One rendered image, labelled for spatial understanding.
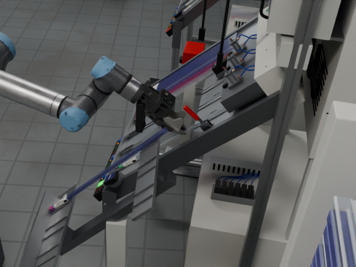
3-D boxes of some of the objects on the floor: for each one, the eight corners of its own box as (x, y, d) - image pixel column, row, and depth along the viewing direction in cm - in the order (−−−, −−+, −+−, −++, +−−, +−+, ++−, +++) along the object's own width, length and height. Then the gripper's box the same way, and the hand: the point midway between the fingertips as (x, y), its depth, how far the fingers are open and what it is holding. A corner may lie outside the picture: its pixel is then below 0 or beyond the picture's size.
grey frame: (106, 318, 206) (93, -237, 93) (145, 195, 268) (165, -228, 155) (233, 343, 202) (382, -209, 88) (242, 211, 264) (337, -212, 150)
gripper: (141, 90, 146) (196, 129, 151) (148, 74, 154) (200, 112, 159) (126, 107, 151) (180, 144, 156) (134, 91, 158) (185, 127, 164)
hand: (182, 131), depth 159 cm, fingers closed, pressing on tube
